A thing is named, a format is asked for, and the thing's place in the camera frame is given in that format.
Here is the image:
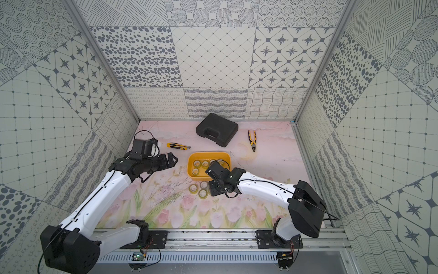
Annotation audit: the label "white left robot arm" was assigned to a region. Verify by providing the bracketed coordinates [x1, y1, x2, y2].
[38, 153, 178, 274]

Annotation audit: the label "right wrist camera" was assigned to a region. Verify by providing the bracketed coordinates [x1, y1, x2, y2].
[210, 164, 230, 182]

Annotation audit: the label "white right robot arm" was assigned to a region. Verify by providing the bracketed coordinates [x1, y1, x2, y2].
[205, 161, 326, 241]

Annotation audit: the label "black plastic tool case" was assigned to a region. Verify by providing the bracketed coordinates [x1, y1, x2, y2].
[196, 113, 238, 147]

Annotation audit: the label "yellow black utility knife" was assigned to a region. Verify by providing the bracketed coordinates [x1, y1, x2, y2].
[167, 143, 191, 150]

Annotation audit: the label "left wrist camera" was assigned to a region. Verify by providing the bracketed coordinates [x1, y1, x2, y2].
[130, 138, 160, 160]

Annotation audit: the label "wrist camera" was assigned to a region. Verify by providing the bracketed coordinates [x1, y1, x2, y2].
[130, 138, 160, 160]
[210, 164, 230, 182]

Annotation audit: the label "yellow black pliers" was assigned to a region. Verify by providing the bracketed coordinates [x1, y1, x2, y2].
[248, 130, 257, 153]

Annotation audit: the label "yellow plastic storage box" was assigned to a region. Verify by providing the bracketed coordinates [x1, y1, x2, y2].
[187, 151, 232, 181]

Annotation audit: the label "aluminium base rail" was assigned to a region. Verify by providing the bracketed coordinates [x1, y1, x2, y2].
[98, 228, 352, 265]

